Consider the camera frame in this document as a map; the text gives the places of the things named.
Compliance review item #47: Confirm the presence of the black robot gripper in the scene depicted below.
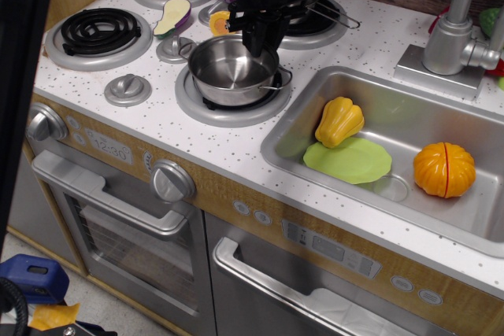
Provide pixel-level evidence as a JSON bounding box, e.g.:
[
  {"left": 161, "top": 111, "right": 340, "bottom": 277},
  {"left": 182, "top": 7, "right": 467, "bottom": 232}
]
[{"left": 227, "top": 0, "right": 298, "bottom": 57}]

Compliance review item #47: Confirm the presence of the small steel two-handled pot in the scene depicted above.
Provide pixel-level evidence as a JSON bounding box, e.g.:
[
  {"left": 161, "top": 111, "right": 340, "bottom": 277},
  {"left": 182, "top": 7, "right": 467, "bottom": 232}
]
[{"left": 179, "top": 35, "right": 292, "bottom": 107}]

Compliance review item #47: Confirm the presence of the small orange toy squash slice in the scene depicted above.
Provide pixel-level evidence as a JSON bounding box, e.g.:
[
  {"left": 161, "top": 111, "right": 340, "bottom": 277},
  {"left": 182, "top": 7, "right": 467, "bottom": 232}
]
[{"left": 209, "top": 11, "right": 232, "bottom": 36}]

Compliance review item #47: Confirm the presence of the grey stovetop knob back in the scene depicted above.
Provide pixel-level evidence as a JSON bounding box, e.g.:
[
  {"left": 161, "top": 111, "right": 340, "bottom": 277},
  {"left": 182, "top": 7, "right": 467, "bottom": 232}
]
[{"left": 198, "top": 0, "right": 228, "bottom": 27}]

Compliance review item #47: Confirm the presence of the grey stovetop knob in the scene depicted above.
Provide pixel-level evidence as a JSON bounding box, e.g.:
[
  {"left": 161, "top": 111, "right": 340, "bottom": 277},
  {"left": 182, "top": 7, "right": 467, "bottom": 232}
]
[
  {"left": 156, "top": 35, "right": 198, "bottom": 64},
  {"left": 104, "top": 74, "right": 152, "bottom": 107},
  {"left": 198, "top": 0, "right": 228, "bottom": 27}
]

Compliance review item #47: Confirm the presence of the grey stovetop knob middle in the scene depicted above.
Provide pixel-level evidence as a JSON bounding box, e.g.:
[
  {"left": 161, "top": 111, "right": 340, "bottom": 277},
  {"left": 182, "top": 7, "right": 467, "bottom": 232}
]
[{"left": 156, "top": 35, "right": 198, "bottom": 64}]

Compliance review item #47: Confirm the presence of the toy eggplant half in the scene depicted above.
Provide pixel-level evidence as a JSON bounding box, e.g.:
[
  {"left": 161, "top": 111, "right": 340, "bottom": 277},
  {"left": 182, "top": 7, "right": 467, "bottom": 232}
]
[{"left": 153, "top": 0, "right": 191, "bottom": 38}]

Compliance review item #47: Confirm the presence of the yellow toy bell pepper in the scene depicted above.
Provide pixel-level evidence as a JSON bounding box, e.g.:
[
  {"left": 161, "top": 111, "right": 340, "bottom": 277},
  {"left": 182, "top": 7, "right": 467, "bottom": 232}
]
[{"left": 315, "top": 97, "right": 365, "bottom": 148}]

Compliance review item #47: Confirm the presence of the grey stovetop knob front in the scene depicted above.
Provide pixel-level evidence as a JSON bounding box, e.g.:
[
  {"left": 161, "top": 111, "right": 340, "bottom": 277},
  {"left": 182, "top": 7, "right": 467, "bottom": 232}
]
[{"left": 104, "top": 74, "right": 152, "bottom": 107}]

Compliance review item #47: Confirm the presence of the green toy plate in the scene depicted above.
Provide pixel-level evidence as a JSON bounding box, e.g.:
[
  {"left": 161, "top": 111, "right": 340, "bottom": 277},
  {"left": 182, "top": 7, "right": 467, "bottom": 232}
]
[{"left": 302, "top": 137, "right": 392, "bottom": 184}]

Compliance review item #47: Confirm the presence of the red toy item behind faucet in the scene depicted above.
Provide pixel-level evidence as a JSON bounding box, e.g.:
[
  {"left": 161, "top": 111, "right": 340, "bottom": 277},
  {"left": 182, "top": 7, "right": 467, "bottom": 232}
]
[{"left": 428, "top": 6, "right": 450, "bottom": 35}]

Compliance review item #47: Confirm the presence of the black left front burner coil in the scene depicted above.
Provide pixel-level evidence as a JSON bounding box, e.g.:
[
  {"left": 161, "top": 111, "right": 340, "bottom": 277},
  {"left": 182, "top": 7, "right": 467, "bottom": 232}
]
[{"left": 61, "top": 8, "right": 142, "bottom": 56}]

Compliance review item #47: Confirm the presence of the grey oven dial right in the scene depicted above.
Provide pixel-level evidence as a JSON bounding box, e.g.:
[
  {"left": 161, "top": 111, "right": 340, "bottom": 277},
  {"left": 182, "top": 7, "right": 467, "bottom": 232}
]
[{"left": 150, "top": 159, "right": 196, "bottom": 203}]

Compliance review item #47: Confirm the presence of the grey oven dial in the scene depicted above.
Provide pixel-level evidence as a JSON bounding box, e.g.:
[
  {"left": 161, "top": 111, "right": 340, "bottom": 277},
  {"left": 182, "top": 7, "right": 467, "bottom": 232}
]
[
  {"left": 150, "top": 159, "right": 196, "bottom": 203},
  {"left": 26, "top": 102, "right": 69, "bottom": 142}
]

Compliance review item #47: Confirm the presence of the silver toy faucet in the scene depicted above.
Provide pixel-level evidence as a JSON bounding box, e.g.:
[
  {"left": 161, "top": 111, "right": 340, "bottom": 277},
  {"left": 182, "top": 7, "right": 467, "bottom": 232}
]
[{"left": 394, "top": 0, "right": 503, "bottom": 100}]

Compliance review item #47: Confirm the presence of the silver toy sink basin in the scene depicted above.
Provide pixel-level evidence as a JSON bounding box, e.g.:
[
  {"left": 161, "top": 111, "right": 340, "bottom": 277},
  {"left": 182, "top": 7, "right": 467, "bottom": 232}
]
[{"left": 261, "top": 66, "right": 503, "bottom": 257}]

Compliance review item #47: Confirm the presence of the green toy vegetable behind faucet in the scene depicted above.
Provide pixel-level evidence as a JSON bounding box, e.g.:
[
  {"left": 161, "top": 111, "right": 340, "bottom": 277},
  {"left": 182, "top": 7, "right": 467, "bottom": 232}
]
[{"left": 479, "top": 8, "right": 501, "bottom": 37}]

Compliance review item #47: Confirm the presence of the orange toy pumpkin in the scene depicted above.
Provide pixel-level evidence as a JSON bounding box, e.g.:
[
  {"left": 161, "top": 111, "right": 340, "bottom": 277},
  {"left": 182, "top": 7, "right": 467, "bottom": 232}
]
[{"left": 413, "top": 142, "right": 476, "bottom": 198}]

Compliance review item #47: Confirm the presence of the grey oven dial left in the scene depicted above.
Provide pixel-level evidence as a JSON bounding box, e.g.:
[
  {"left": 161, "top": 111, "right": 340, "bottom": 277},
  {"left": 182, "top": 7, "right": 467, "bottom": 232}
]
[{"left": 26, "top": 102, "right": 69, "bottom": 142}]

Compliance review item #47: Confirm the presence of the blue device on floor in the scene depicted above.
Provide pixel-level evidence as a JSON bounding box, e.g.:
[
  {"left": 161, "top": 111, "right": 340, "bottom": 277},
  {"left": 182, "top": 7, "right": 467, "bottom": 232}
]
[{"left": 1, "top": 254, "right": 69, "bottom": 305}]

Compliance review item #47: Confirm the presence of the yellow cloth on floor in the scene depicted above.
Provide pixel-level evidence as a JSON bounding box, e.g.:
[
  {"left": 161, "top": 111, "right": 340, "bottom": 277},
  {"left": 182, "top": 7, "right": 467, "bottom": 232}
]
[{"left": 28, "top": 303, "right": 80, "bottom": 331}]

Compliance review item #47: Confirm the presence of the steel frying pan with handle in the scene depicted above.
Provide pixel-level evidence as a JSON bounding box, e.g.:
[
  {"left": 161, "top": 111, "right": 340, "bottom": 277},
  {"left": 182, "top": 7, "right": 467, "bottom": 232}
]
[{"left": 289, "top": 0, "right": 361, "bottom": 29}]

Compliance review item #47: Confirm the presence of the silver oven door handle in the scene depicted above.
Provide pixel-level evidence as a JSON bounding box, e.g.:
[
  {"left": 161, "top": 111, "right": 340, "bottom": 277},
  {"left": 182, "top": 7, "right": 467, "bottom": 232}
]
[{"left": 31, "top": 150, "right": 189, "bottom": 241}]

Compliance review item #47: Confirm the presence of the silver dishwasher door handle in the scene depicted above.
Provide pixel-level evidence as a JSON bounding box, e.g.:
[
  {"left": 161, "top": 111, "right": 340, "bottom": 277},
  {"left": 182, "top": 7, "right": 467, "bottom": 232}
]
[{"left": 213, "top": 237, "right": 449, "bottom": 335}]

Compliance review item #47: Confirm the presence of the black cable on floor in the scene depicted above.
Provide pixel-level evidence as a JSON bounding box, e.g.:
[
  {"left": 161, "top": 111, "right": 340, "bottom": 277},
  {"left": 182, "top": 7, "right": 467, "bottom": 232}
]
[{"left": 0, "top": 275, "right": 29, "bottom": 336}]

